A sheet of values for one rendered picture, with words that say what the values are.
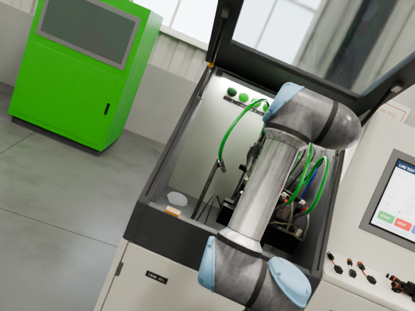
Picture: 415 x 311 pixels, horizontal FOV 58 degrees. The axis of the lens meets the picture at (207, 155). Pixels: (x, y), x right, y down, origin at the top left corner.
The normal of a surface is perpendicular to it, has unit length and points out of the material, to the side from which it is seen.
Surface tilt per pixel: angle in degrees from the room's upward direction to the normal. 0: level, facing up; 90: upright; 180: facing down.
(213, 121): 90
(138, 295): 90
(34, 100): 90
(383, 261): 76
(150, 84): 90
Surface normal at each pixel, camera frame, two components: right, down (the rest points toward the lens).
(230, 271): -0.01, -0.09
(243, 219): -0.44, -0.27
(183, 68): 0.05, 0.30
